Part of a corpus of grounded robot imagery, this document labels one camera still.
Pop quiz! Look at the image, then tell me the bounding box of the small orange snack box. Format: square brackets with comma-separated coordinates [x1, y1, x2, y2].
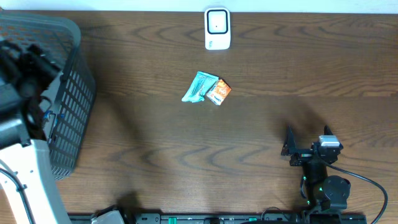
[206, 79, 231, 106]

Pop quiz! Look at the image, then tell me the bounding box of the teal snack packet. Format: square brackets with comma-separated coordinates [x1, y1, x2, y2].
[182, 72, 219, 103]

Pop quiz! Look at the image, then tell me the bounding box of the blue Oreo cookie pack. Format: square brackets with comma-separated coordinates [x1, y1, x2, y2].
[44, 110, 65, 121]

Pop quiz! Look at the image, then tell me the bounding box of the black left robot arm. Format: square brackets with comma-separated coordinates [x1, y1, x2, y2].
[1, 40, 129, 223]

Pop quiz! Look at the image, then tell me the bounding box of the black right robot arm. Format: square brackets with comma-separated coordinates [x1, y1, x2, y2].
[281, 126, 351, 223]

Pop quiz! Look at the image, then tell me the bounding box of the grey plastic mesh basket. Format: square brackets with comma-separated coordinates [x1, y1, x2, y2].
[1, 11, 96, 180]

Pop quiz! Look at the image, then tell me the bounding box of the black left camera cable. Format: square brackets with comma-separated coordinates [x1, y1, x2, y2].
[0, 166, 37, 224]

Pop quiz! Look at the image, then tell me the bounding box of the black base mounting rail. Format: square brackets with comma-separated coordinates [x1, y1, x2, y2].
[68, 212, 368, 224]

